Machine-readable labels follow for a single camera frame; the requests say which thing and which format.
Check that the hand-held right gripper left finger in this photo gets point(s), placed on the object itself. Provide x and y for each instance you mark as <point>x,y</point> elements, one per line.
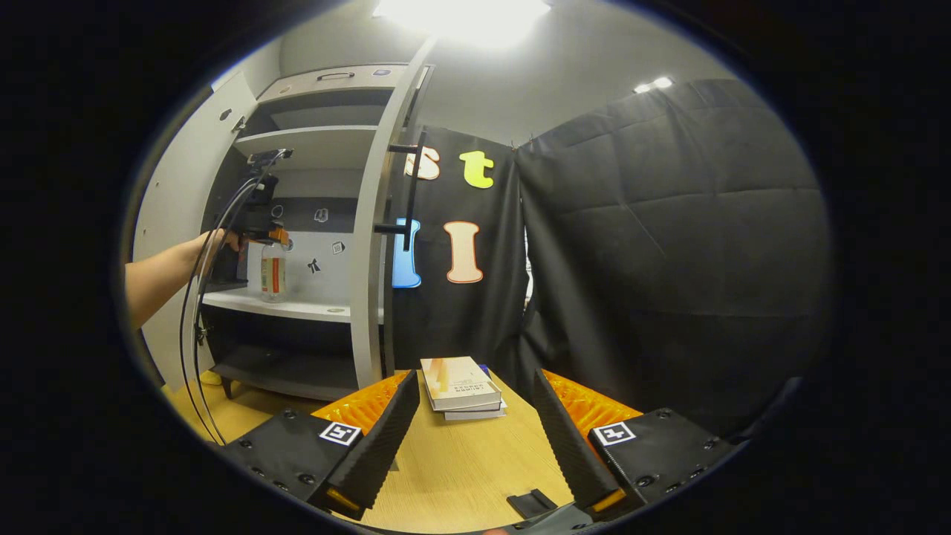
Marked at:
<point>386,438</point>

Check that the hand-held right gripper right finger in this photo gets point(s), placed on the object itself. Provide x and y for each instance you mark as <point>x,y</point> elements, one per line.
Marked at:
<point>568,446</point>

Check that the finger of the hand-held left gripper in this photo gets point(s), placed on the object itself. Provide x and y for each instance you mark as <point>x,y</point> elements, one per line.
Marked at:
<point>279,236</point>

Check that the clear plastic bottle orange label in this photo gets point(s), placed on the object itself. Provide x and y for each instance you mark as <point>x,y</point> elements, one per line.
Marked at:
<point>273,279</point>

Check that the grey cabinet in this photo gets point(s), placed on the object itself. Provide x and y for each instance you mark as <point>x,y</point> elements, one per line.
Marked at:
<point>312,145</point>

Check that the grey cabinet door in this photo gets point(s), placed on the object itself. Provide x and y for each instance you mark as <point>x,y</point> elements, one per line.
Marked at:
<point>368,282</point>
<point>178,186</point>

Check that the grey cabinet drawer front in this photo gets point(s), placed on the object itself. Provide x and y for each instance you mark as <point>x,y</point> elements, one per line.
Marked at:
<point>349,82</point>

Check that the beige cover book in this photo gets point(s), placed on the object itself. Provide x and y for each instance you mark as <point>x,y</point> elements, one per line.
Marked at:
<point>457,379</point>

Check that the white book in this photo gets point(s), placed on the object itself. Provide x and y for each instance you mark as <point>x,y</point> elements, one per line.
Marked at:
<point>479,413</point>

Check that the black backdrop cloth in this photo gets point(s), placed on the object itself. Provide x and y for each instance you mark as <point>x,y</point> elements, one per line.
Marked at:
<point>490,312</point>

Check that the black quilted cloth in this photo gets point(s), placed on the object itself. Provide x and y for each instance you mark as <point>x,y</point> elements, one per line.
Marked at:
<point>669,260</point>

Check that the large ceiling light panel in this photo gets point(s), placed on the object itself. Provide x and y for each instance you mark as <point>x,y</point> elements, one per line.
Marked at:
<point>462,18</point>

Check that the small ceiling light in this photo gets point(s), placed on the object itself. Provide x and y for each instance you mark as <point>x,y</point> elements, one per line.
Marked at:
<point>654,84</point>

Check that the black plastic bracket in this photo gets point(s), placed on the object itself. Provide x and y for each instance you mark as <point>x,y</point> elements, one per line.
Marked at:
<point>531,503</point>

